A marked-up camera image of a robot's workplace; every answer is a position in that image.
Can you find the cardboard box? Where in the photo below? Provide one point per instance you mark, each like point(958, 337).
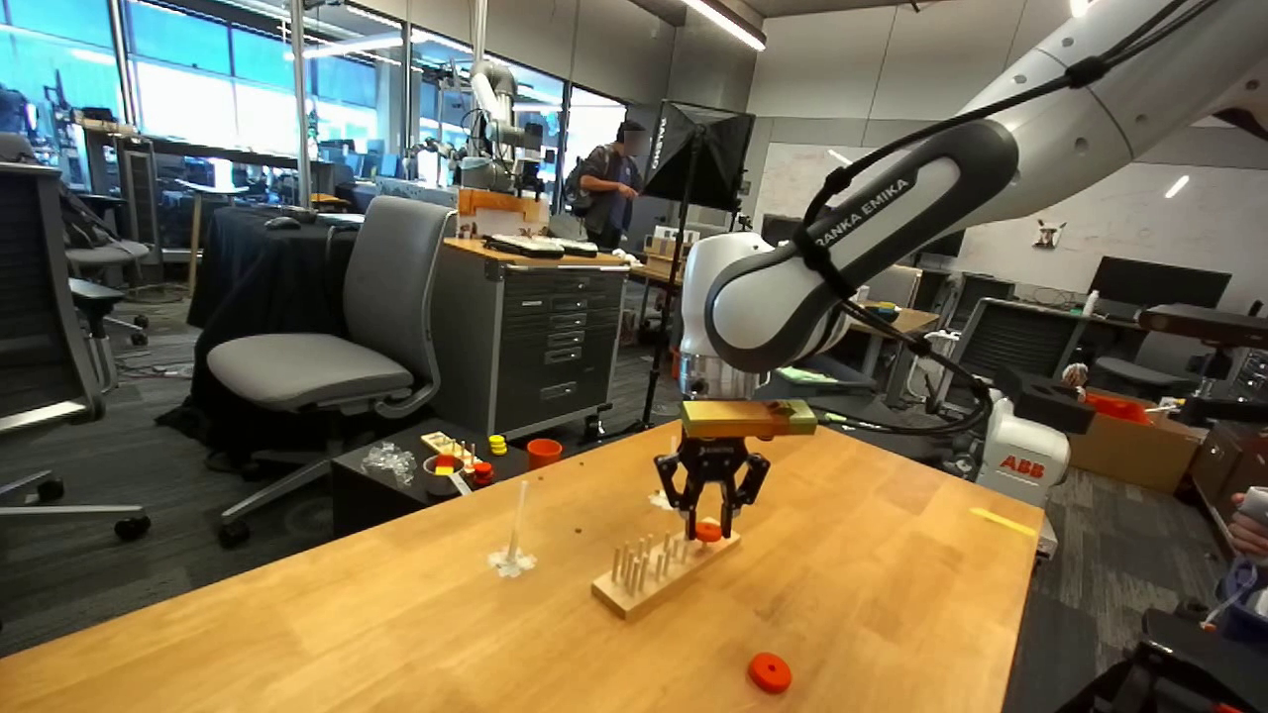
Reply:
point(1137, 453)

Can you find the wooden box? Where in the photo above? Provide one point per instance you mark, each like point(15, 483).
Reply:
point(500, 211)

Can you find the small red item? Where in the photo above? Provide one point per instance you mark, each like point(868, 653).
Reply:
point(480, 473)

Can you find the black desk monitor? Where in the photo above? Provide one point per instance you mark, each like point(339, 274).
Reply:
point(1163, 283)

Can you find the gray office chair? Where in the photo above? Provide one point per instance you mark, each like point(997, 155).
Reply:
point(320, 368)

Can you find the clear plastic piece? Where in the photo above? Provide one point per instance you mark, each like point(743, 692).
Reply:
point(392, 460)

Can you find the yellow tape strip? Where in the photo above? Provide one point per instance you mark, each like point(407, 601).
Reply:
point(1006, 522)

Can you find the black cloth cover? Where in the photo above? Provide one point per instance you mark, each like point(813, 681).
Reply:
point(258, 283)

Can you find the cream flat block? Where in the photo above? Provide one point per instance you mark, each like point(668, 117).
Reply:
point(448, 447)

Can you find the orange cup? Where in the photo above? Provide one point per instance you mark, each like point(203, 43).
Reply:
point(543, 453)

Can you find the person in dark shirt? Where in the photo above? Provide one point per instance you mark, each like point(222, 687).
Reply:
point(617, 185)

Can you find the low black cart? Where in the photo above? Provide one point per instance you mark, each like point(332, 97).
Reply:
point(397, 485)

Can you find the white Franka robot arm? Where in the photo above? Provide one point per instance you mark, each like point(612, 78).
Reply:
point(1055, 139)

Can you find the wooden rack with pegs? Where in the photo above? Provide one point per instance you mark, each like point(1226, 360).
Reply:
point(668, 575)

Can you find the black mesh office chair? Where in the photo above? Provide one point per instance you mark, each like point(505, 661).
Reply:
point(46, 290)

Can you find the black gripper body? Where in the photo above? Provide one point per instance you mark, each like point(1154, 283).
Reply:
point(716, 460)

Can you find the black softbox light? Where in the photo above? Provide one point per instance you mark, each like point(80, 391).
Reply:
point(716, 160)

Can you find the yellow-green wrist camera box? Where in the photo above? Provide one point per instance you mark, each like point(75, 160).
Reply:
point(747, 422)

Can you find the small yellow cube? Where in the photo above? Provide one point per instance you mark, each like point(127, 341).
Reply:
point(497, 447)

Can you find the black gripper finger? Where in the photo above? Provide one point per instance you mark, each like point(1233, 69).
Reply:
point(743, 492)
point(683, 497)

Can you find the gray metal cabinet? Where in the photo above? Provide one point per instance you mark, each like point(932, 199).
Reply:
point(530, 337)

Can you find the blue bin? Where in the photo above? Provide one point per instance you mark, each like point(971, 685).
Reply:
point(1251, 591)

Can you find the white ABB robot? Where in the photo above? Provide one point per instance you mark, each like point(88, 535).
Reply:
point(1022, 460)

